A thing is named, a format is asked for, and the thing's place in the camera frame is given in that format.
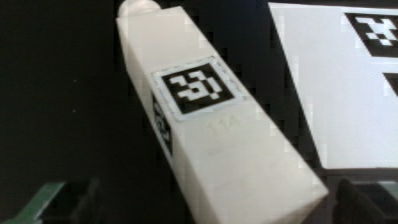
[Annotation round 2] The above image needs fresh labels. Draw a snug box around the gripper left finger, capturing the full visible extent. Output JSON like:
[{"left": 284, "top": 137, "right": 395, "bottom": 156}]
[{"left": 14, "top": 180, "right": 101, "bottom": 224}]

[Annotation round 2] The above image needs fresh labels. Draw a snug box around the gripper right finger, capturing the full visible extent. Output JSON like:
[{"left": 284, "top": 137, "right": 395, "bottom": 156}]
[{"left": 334, "top": 179, "right": 398, "bottom": 224}]

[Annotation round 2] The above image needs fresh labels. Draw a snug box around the white desk leg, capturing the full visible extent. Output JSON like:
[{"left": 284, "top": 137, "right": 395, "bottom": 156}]
[{"left": 116, "top": 0, "right": 327, "bottom": 224}]

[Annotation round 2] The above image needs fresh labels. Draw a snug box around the white marker base plate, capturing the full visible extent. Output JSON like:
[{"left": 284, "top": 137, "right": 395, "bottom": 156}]
[{"left": 268, "top": 3, "right": 398, "bottom": 169}]

